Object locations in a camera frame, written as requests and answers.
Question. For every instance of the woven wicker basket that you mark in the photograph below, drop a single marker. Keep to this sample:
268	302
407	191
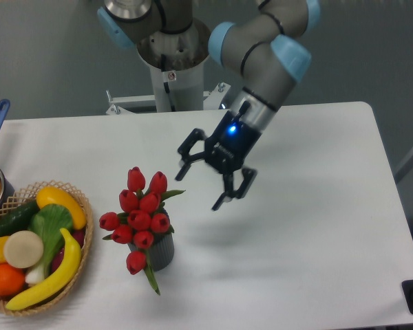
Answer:
28	194

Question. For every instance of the grey ribbed vase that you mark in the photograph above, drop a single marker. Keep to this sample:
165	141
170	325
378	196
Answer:
152	241

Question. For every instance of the orange fruit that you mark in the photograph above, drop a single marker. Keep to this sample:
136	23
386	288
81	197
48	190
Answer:
12	280

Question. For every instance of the beige round slice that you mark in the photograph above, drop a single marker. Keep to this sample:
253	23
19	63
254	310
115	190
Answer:
23	249

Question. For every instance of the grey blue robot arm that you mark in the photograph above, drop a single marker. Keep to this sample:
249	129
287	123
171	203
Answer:
265	53

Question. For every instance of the yellow banana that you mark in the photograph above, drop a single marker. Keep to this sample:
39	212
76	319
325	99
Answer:
54	282

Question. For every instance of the purple red vegetable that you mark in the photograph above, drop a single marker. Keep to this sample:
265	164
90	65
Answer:
79	236

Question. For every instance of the white metal base frame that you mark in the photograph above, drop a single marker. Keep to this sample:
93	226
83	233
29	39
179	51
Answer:
214	99

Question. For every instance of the red tulip bouquet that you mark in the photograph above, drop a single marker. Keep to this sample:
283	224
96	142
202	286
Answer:
138	195

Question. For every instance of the green bok choy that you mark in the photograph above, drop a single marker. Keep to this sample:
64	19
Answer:
47	223

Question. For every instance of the green cucumber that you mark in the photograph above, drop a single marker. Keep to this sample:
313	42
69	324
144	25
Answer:
18	219

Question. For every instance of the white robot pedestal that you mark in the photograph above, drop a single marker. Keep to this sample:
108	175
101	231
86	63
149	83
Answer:
169	40

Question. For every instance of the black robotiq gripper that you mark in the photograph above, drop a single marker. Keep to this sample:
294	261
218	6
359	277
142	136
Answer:
232	148

